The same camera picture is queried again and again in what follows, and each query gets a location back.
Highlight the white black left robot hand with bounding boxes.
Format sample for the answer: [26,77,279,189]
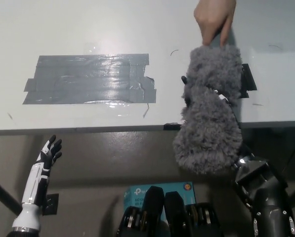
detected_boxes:
[22,134,63,205]

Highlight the bare person hand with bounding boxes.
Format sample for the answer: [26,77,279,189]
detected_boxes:
[193,0,237,47]

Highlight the grey fluffy duster with handle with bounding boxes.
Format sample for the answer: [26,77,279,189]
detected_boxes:
[172,44,244,175]

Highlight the black robot torso blocks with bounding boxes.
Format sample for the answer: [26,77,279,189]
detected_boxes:
[116,186,223,237]

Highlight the black diagonal table leg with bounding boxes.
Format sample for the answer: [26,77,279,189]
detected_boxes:
[0,174,23,217]

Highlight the teal router cardboard box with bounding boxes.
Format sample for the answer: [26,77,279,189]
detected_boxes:
[124,182,196,218]

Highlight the black flat bracket plate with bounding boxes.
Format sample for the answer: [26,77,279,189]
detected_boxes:
[240,63,258,99]

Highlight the grey duct tape patch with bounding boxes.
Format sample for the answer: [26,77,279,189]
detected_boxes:
[22,53,157,106]

